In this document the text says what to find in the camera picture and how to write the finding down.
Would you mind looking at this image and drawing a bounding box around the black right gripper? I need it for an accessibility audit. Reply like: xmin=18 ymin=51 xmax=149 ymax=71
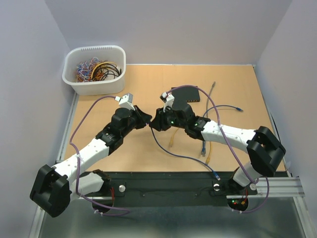
xmin=148 ymin=105 xmax=187 ymax=131

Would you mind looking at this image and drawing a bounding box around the yellow ethernet cable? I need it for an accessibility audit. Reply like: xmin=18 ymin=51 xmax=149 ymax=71
xmin=168 ymin=127 xmax=213 ymax=164

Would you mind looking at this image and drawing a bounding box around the long blue ethernet cable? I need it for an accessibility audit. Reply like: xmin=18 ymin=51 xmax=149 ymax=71
xmin=148 ymin=123 xmax=221 ymax=181

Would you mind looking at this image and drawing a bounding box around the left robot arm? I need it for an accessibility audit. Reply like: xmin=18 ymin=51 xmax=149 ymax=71
xmin=30 ymin=106 xmax=152 ymax=218

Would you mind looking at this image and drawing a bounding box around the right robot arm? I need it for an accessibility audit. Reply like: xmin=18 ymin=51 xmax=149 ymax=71
xmin=150 ymin=102 xmax=286 ymax=193

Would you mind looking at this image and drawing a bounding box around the white plastic bin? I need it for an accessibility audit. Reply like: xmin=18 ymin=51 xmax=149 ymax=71
xmin=62 ymin=45 xmax=126 ymax=96

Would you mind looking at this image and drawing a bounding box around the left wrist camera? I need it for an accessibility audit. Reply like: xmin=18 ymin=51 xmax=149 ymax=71
xmin=115 ymin=93 xmax=135 ymax=110

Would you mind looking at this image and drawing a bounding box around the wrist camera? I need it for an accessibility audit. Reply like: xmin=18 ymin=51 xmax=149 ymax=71
xmin=160 ymin=92 xmax=175 ymax=112
xmin=115 ymin=93 xmax=135 ymax=110

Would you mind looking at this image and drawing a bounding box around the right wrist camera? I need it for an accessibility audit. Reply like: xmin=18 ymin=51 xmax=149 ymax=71
xmin=160 ymin=92 xmax=175 ymax=112

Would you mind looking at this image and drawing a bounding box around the black network switch far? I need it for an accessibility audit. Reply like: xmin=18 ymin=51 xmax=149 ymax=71
xmin=171 ymin=86 xmax=200 ymax=110

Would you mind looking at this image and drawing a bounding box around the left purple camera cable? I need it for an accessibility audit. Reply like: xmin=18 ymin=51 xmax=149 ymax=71
xmin=69 ymin=95 xmax=131 ymax=217

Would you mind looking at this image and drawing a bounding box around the purple camera cable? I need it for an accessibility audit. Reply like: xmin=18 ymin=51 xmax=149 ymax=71
xmin=167 ymin=84 xmax=270 ymax=214
xmin=69 ymin=95 xmax=131 ymax=217

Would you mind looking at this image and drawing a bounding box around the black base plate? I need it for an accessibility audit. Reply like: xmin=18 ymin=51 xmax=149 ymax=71
xmin=87 ymin=171 xmax=257 ymax=210

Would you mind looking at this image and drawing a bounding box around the grey ethernet cable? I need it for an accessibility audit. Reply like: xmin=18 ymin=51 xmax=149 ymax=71
xmin=199 ymin=81 xmax=216 ymax=157

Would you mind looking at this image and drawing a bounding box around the bundle of coloured wires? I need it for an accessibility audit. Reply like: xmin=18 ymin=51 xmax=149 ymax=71
xmin=74 ymin=57 xmax=122 ymax=83

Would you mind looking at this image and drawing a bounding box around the short blue ethernet cable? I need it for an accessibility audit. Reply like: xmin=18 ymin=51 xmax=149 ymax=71
xmin=202 ymin=104 xmax=245 ymax=119

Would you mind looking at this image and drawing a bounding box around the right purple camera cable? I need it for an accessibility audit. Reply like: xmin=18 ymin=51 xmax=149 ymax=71
xmin=167 ymin=84 xmax=270 ymax=214

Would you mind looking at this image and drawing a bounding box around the aluminium frame rail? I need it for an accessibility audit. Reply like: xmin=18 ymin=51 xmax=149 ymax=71
xmin=30 ymin=97 xmax=316 ymax=238

